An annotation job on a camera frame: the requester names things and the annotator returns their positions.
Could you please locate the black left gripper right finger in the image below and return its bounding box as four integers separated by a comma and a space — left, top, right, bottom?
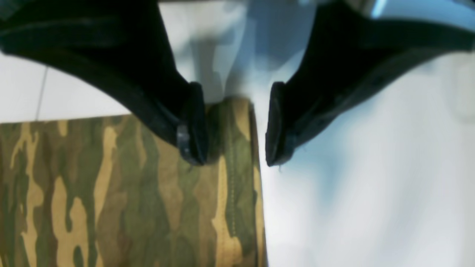
266, 0, 474, 166

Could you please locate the camouflage t-shirt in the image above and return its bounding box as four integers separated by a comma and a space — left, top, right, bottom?
0, 98, 268, 267

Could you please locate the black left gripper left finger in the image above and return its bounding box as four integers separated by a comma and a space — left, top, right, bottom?
0, 0, 209, 165

